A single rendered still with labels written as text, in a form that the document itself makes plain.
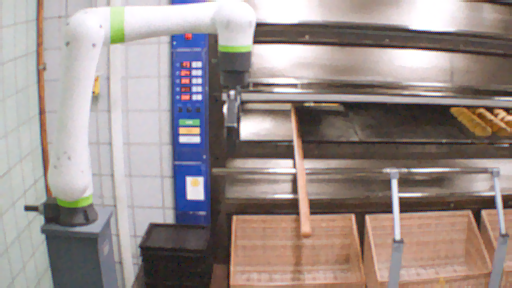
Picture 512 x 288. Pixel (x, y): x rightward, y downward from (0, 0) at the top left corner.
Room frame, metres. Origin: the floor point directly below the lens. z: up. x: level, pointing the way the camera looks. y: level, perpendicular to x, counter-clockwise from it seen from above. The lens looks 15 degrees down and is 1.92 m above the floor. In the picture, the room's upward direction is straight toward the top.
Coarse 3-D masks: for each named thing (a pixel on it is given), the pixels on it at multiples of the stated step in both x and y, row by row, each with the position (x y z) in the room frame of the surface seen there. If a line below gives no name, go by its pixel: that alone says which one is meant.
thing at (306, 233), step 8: (296, 112) 3.34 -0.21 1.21; (296, 120) 3.15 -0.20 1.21; (296, 128) 2.98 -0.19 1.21; (296, 136) 2.84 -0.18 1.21; (296, 144) 2.71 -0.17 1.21; (296, 152) 2.59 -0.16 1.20; (296, 160) 2.49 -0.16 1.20; (304, 168) 2.38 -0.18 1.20; (304, 176) 2.28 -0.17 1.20; (304, 184) 2.18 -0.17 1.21; (304, 192) 2.09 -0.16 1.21; (304, 200) 2.01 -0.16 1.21; (304, 208) 1.93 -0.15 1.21; (304, 216) 1.87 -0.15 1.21; (304, 224) 1.80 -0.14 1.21; (304, 232) 1.75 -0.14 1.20
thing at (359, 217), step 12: (228, 216) 2.86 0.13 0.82; (360, 216) 2.85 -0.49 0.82; (480, 216) 2.82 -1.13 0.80; (228, 228) 2.85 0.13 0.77; (324, 228) 2.83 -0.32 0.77; (336, 228) 2.83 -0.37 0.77; (348, 228) 2.83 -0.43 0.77; (360, 228) 2.83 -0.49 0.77; (228, 240) 2.83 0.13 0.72; (360, 240) 2.81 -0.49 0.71; (384, 240) 2.80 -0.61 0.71; (420, 240) 2.79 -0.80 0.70
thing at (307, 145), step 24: (240, 144) 2.84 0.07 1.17; (264, 144) 2.83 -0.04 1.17; (288, 144) 2.83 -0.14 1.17; (312, 144) 2.83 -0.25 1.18; (336, 144) 2.82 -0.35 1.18; (360, 144) 2.82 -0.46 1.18; (384, 144) 2.82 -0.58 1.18; (408, 144) 2.82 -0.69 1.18; (432, 144) 2.81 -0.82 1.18; (456, 144) 2.81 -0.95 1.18; (480, 144) 2.81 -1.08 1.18; (504, 144) 2.81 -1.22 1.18
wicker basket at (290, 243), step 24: (240, 216) 2.79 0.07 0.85; (264, 216) 2.79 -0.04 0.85; (288, 216) 2.79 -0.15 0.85; (312, 216) 2.79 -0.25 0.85; (336, 216) 2.79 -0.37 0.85; (240, 240) 2.76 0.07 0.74; (264, 240) 2.77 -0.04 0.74; (288, 240) 2.76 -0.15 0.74; (312, 240) 2.76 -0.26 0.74; (336, 240) 2.77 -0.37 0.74; (240, 264) 2.74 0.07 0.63; (264, 264) 2.74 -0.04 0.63; (288, 264) 2.74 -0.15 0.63; (312, 264) 2.73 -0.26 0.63; (336, 264) 2.73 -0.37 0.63; (360, 264) 2.44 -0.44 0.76
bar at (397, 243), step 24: (216, 168) 2.47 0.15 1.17; (240, 168) 2.47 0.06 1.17; (264, 168) 2.47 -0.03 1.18; (288, 168) 2.47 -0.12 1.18; (312, 168) 2.46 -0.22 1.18; (336, 168) 2.46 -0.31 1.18; (360, 168) 2.46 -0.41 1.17; (408, 168) 2.45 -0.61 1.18; (432, 168) 2.45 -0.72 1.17; (456, 168) 2.44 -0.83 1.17; (480, 168) 2.44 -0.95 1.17; (504, 240) 2.20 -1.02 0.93
